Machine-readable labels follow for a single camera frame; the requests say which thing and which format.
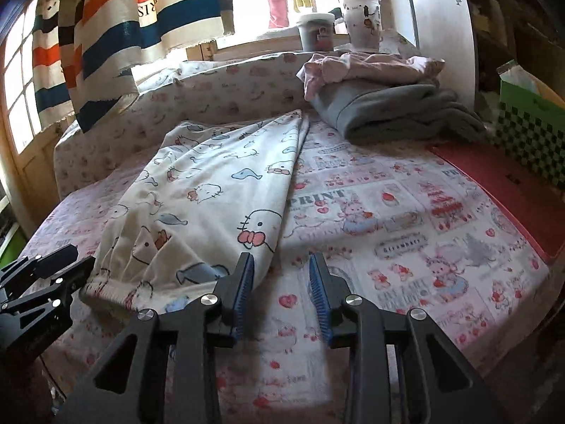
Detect red mat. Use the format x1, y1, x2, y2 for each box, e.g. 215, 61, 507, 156
426, 142, 564, 264

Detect pink print bed sheet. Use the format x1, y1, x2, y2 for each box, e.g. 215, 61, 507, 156
17, 114, 551, 424

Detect white Hello Kitty pants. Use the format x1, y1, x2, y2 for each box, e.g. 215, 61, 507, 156
82, 110, 309, 313

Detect folded pink garment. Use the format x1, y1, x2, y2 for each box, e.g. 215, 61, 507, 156
296, 52, 445, 101

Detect baby bear patterned headboard cover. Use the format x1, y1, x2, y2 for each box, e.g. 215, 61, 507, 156
54, 52, 310, 198

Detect wooden door with window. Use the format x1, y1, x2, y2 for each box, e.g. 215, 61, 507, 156
1, 0, 74, 237

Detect folded grey garment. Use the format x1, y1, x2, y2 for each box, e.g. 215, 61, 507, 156
311, 79, 487, 143

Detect striped hanging curtain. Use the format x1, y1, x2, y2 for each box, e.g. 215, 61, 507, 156
32, 0, 234, 131

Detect green checkered box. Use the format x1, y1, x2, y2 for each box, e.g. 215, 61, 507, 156
493, 60, 564, 190

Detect grey lidded jar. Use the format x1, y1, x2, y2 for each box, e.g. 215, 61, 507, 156
297, 12, 335, 53

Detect green storage bin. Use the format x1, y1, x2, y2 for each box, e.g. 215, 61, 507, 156
0, 225, 28, 266

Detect white cabinet side panel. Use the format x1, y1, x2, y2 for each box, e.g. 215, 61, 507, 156
412, 0, 477, 108

